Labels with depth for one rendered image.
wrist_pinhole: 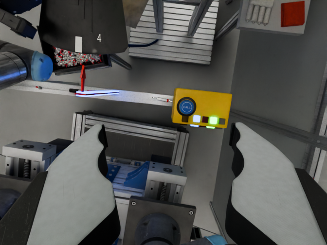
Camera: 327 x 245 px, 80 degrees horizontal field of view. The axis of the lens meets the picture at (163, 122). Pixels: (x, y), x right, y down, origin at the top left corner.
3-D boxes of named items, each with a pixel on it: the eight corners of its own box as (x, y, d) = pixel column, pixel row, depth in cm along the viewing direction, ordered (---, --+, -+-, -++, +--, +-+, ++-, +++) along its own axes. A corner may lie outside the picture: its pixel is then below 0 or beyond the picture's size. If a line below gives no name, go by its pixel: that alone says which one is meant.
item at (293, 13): (302, 1, 70) (307, -1, 68) (302, 25, 72) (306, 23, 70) (280, 3, 70) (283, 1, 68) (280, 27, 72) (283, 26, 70)
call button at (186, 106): (193, 100, 56) (194, 100, 54) (192, 114, 56) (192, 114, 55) (180, 98, 56) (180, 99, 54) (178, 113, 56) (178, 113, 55)
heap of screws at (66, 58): (97, 26, 76) (94, 23, 73) (104, 63, 79) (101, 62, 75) (49, 33, 77) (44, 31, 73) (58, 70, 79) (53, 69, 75)
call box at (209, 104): (222, 93, 65) (233, 94, 55) (217, 122, 67) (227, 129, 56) (174, 87, 65) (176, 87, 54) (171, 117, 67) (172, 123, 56)
